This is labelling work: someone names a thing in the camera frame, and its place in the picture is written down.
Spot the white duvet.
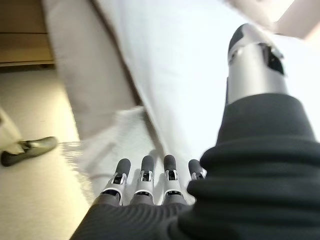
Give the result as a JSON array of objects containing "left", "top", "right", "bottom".
[{"left": 92, "top": 0, "right": 320, "bottom": 201}]

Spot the beige bed runner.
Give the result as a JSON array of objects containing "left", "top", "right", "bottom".
[{"left": 41, "top": 0, "right": 143, "bottom": 143}]

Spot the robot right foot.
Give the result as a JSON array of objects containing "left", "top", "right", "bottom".
[{"left": 0, "top": 136, "right": 59, "bottom": 167}]

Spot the large wooden nightstand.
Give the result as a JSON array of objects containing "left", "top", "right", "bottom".
[{"left": 0, "top": 0, "right": 55, "bottom": 70}]

